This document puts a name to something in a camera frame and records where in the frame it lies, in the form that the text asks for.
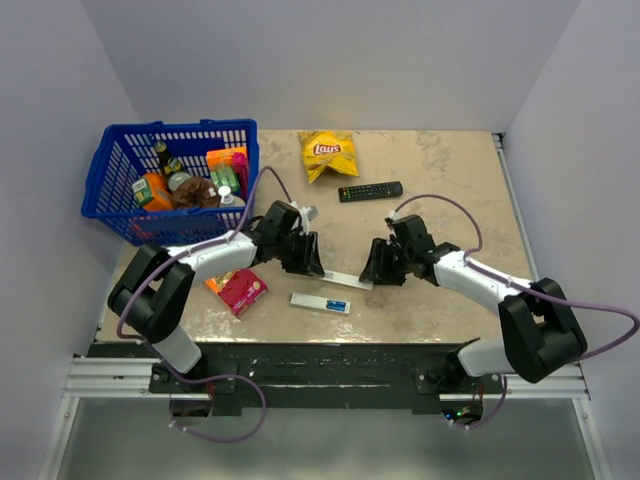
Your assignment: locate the white remote control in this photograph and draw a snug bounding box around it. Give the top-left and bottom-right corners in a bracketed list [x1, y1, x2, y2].
[289, 292, 351, 315]

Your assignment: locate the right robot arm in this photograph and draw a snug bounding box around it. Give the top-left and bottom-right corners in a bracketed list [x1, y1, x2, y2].
[359, 215, 587, 393]

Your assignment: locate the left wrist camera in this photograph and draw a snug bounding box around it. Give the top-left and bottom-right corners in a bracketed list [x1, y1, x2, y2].
[292, 202, 318, 235]

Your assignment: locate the orange green snack box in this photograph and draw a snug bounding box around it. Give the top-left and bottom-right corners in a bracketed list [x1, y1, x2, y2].
[206, 146, 249, 191]

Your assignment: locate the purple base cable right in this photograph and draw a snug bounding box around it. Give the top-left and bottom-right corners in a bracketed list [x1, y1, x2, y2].
[447, 374, 509, 431]

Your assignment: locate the yellow Lays chips bag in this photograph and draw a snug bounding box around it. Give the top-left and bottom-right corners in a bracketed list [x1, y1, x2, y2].
[298, 130, 359, 184]

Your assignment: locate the white remote battery cover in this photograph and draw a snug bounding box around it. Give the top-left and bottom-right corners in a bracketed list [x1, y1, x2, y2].
[322, 270, 373, 291]

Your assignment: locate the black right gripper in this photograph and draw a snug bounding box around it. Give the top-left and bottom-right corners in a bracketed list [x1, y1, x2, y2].
[358, 238, 413, 287]

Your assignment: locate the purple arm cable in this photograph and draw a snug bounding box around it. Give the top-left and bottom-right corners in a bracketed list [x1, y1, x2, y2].
[115, 165, 301, 341]
[384, 193, 640, 362]

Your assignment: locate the dark glass bottle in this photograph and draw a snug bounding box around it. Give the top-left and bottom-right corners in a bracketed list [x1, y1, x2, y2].
[153, 140, 192, 192]

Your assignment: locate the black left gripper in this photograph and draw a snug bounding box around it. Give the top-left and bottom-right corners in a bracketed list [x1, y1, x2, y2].
[275, 230, 325, 277]

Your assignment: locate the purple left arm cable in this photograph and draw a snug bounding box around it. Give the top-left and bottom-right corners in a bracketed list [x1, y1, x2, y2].
[115, 165, 301, 341]

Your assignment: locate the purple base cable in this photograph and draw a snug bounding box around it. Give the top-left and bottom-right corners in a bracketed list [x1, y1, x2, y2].
[447, 374, 509, 431]
[168, 374, 269, 444]

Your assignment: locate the small white-capped bottle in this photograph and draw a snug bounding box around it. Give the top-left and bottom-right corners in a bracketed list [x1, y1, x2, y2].
[217, 185, 246, 208]

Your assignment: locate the blue plastic shopping basket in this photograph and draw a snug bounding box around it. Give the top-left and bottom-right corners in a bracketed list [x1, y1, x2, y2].
[81, 118, 259, 246]

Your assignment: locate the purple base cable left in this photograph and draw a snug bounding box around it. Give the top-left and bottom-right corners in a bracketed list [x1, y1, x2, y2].
[168, 374, 269, 444]

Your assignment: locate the black TV remote control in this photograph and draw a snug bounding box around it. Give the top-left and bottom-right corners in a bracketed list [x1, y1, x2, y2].
[338, 181, 404, 203]

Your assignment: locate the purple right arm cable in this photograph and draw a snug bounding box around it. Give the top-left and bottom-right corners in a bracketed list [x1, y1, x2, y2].
[384, 193, 640, 362]

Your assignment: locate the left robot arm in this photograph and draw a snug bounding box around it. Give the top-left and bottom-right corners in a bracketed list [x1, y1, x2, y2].
[107, 201, 325, 392]

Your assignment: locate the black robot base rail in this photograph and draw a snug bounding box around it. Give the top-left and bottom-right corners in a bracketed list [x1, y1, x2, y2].
[147, 342, 506, 419]

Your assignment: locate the brown round package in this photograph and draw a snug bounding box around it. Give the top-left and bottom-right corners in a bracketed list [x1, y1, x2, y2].
[172, 177, 220, 210]

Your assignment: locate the orange juice carton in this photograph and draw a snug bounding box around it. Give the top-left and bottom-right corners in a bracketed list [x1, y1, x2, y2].
[132, 172, 173, 212]

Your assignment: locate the pink orange candy box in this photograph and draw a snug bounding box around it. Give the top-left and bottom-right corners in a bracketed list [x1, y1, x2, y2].
[204, 269, 268, 318]

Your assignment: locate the aluminium frame rail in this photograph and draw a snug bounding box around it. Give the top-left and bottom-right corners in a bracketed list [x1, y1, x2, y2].
[492, 133, 612, 479]

